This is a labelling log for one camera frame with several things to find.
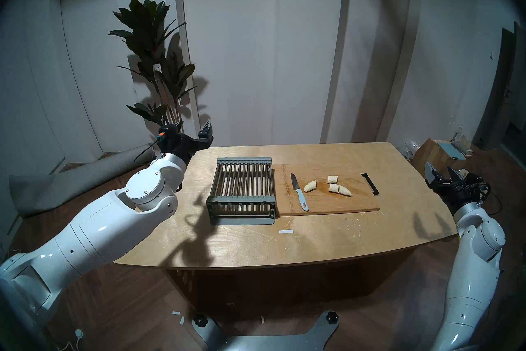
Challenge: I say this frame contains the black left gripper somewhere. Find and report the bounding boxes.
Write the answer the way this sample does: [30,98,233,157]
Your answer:
[158,120,214,166]

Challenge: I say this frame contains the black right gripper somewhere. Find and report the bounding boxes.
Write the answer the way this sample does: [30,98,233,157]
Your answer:
[424,162,489,213]

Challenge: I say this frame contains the knife with light blue handle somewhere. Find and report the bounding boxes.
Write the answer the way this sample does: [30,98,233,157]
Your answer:
[291,173,309,212]

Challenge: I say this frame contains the light blue plastic board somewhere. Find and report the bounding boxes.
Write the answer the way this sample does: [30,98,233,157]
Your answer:
[436,140,467,159]

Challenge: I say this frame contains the wooden cutting board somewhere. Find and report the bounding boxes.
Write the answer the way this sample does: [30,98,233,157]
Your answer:
[273,163,380,216]

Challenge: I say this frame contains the wooden box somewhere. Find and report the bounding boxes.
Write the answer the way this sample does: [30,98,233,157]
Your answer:
[411,138,467,180]

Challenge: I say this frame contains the white plastic bag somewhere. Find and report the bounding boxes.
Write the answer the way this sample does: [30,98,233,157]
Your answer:
[397,140,420,159]

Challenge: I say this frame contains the grey metal dish rack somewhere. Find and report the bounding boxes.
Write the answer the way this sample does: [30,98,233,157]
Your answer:
[206,157,276,226]

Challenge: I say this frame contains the brown open door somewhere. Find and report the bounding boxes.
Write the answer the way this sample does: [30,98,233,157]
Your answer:
[473,21,526,151]

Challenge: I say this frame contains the tall green potted plant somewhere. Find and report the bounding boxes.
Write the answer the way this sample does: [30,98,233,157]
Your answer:
[108,0,197,137]

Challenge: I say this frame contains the rolled grey floor mat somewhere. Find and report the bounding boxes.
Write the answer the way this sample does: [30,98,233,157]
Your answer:
[8,143,157,218]

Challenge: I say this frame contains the white power plug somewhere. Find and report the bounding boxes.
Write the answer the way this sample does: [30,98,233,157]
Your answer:
[58,329,85,351]

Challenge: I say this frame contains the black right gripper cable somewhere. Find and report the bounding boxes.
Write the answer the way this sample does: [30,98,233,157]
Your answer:
[481,184,504,216]

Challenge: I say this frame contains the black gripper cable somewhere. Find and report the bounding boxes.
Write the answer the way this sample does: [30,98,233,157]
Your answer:
[481,184,504,216]
[134,140,163,166]

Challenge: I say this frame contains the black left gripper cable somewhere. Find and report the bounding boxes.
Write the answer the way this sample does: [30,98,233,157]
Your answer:
[134,140,163,166]

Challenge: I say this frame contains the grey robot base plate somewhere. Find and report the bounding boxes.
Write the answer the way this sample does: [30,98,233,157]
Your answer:
[192,310,339,351]

